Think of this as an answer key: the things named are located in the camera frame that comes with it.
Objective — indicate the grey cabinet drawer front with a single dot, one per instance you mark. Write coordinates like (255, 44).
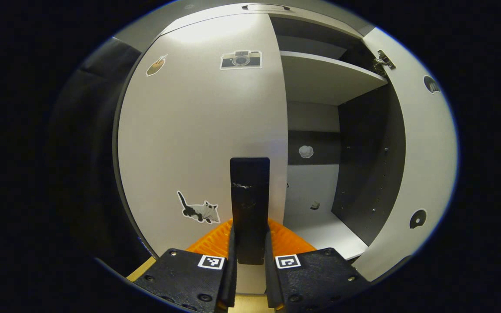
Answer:
(233, 9)

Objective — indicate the white cabinet shelf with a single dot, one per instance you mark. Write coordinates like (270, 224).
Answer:
(320, 78)

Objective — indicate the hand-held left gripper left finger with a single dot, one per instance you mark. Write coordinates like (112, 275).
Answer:
(229, 282)

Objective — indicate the small grey shelf peg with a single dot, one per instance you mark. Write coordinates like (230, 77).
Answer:
(315, 205)

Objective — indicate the black backdrop cloth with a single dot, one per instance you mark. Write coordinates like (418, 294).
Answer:
(89, 152)

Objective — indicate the grey cabinet door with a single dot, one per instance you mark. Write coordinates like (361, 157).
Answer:
(424, 152)
(189, 139)

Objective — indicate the grey cabinet shelf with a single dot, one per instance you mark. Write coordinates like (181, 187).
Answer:
(307, 45)

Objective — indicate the metal door hinge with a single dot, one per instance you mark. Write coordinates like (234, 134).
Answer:
(383, 61)

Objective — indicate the grey double-door shoe cabinet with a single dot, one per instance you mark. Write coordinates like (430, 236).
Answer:
(363, 165)

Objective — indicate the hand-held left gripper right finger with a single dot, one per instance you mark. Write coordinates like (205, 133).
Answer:
(272, 282)

